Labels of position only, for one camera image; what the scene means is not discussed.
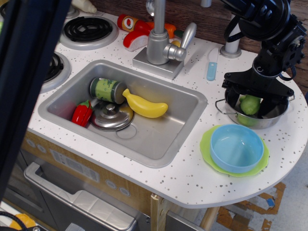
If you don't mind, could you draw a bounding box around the yellow toy banana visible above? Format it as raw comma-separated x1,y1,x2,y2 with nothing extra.
122,89,168,118

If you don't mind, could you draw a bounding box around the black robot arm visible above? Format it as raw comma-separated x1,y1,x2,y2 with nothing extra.
222,0,306,118

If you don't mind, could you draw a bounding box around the silver oven door handle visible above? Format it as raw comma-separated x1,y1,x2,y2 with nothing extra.
24,163,138,231

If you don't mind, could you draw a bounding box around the green toy can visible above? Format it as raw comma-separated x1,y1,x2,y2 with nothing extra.
89,77,127,104

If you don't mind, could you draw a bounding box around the green plastic plate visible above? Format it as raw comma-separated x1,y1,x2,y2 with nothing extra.
199,125,270,178

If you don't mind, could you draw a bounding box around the red toy pepper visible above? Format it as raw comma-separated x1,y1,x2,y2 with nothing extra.
71,100,93,127

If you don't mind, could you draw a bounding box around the grey support pole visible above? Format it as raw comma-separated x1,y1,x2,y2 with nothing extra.
219,24,243,59

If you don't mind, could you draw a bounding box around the silver toy faucet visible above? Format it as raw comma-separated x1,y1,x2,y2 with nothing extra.
132,0,197,80

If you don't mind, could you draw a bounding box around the black burner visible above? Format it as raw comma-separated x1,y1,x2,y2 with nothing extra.
40,52,71,94
60,16,119,51

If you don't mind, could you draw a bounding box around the white toy bottle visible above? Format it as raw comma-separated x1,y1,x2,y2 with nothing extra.
71,0,97,13

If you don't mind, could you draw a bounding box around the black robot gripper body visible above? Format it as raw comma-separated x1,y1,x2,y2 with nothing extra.
222,68,295,101

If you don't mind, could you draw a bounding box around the green toy broccoli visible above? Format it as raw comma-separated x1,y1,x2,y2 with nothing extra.
240,95,261,115

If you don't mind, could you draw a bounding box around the steel pot lid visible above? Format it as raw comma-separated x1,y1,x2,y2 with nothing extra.
90,102,135,131

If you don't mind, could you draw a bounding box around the yellow object with black cable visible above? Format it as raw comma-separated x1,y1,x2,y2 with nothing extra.
0,211,41,231

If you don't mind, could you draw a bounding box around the red tomato toy can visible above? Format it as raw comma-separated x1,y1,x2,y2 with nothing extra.
117,14,138,32

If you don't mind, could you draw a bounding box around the toy knife blue handle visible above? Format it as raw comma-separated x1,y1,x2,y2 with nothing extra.
206,48,219,81

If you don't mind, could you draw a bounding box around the stainless steel pan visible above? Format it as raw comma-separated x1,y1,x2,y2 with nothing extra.
215,95,295,129

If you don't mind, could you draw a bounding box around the small yellow toy piece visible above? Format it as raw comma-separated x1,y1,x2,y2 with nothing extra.
171,40,181,47

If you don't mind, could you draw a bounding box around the red white toy slice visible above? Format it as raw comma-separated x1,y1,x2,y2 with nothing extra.
123,30,150,51

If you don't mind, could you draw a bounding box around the front left black burner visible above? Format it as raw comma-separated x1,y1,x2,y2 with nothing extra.
40,52,71,94

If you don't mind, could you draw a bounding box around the silver sink basin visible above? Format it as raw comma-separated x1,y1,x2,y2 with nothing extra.
38,60,207,167

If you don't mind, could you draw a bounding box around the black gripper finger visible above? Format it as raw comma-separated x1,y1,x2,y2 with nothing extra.
225,87,245,108
257,96,289,118

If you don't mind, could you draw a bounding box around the back right black burner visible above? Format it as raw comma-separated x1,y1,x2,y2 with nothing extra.
60,16,119,51

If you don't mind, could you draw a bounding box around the blue plastic bowl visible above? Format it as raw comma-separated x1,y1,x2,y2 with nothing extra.
210,124,264,173

